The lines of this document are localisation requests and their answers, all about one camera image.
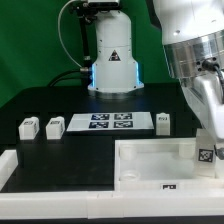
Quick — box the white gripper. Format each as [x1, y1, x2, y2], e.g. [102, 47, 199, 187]
[181, 72, 224, 160]

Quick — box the white square tabletop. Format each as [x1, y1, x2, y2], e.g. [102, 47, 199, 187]
[114, 138, 224, 191]

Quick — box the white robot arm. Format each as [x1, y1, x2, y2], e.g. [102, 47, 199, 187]
[87, 0, 224, 160]

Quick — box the sheet with fiducial markers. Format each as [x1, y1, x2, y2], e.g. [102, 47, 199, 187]
[67, 112, 154, 132]

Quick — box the white front obstacle wall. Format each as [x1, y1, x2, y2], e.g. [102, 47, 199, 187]
[0, 189, 224, 220]

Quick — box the white obstacle wall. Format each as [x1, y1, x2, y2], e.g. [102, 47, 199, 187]
[0, 150, 18, 191]
[0, 189, 224, 220]

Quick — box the black cable bundle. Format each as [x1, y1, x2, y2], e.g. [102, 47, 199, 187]
[49, 68, 89, 88]

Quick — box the white left obstacle wall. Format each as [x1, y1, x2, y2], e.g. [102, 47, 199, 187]
[0, 150, 18, 191]

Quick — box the white cable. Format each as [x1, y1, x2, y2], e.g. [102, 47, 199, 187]
[57, 0, 84, 69]

